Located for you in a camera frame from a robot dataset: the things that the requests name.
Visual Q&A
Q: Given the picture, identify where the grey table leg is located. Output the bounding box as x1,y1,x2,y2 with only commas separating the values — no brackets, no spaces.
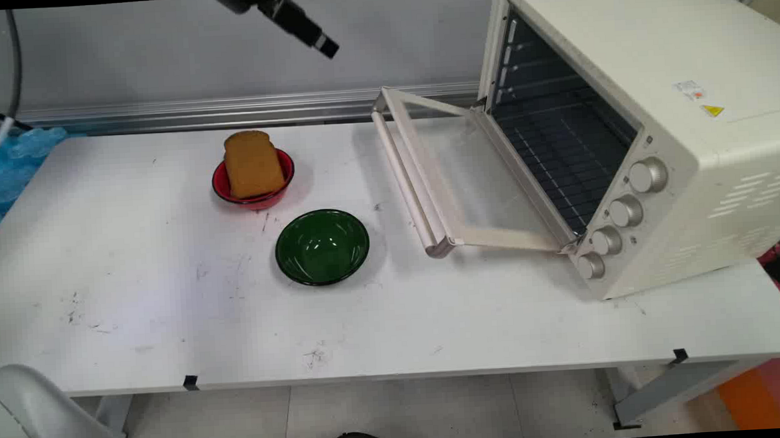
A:
608,359,765,431

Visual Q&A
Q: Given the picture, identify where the blue bubble wrap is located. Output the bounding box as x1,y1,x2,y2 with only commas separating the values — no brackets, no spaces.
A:
0,125,75,241

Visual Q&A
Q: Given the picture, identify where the thin black rod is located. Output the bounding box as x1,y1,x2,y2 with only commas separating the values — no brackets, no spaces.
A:
0,99,33,133

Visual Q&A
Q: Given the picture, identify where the green bowl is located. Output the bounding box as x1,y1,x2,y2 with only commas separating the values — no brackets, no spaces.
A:
273,207,373,289

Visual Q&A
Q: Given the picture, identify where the white label sticker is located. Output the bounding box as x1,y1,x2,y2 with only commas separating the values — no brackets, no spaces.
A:
673,79,707,103

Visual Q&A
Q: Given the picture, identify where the cream glass oven door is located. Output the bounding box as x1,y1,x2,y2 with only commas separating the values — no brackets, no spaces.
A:
369,77,583,264

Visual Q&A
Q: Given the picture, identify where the aluminium profile rail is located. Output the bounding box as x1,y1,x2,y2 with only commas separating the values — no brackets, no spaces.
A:
0,81,485,142

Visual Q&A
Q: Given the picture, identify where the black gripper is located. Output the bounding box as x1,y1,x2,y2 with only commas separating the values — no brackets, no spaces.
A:
211,0,341,66

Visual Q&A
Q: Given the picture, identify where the brown bread slice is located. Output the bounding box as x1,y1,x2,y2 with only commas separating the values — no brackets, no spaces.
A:
222,129,287,201

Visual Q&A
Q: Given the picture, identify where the red bowl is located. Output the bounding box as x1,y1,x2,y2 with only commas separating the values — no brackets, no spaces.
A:
210,147,297,213

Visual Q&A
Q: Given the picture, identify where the black cable with white tape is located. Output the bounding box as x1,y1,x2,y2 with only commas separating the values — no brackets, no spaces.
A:
0,7,29,168

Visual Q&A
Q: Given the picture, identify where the cream toaster oven body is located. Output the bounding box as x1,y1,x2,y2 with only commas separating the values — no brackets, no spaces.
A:
472,0,780,307

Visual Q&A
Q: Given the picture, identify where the orange floor box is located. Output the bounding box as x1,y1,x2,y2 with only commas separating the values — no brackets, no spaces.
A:
715,366,780,432

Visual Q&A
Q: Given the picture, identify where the silver oven knob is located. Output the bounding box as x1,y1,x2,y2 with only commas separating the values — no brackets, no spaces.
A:
628,157,669,195
608,194,645,229
577,251,607,282
590,225,624,258

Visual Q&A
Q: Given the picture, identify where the metal oven wire rack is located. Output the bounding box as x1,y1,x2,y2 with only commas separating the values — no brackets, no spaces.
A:
494,85,639,238

